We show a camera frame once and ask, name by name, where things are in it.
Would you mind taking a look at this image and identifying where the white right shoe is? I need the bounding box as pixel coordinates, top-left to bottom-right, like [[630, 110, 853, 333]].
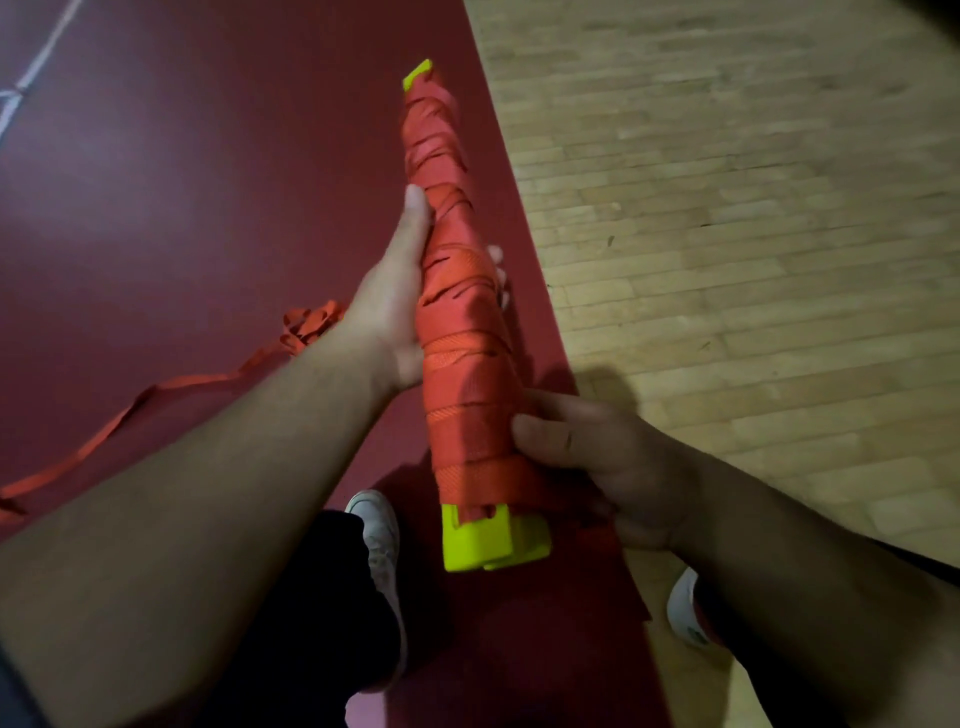
[[665, 566, 726, 651]]

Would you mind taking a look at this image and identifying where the person's right hand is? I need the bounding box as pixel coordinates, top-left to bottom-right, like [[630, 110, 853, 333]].
[[511, 388, 714, 556]]

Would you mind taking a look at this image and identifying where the dark left sleeve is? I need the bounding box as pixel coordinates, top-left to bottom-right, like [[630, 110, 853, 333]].
[[0, 637, 48, 728]]

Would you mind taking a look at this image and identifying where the person's left forearm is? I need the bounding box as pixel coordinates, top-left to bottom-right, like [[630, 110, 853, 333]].
[[0, 313, 400, 728]]

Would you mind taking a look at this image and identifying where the person's right forearm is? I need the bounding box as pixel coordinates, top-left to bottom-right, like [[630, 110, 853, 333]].
[[669, 458, 960, 728]]

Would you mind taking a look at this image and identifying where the white shoe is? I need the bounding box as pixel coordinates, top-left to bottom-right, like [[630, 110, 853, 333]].
[[344, 489, 409, 696], [665, 566, 726, 651]]

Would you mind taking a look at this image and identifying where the black right trouser leg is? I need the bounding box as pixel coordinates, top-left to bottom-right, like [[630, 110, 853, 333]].
[[693, 539, 960, 728]]

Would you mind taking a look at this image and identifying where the white left shoe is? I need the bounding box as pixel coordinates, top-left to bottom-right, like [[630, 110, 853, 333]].
[[344, 489, 409, 696]]

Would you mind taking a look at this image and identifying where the person's left hand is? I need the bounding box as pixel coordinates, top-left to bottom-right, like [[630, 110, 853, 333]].
[[341, 183, 511, 395]]

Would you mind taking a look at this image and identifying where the black trouser leg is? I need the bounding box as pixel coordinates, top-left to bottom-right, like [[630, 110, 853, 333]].
[[693, 539, 960, 728], [194, 509, 403, 728]]

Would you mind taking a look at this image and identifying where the black left trouser leg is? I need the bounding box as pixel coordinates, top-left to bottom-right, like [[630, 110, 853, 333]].
[[194, 509, 403, 728]]

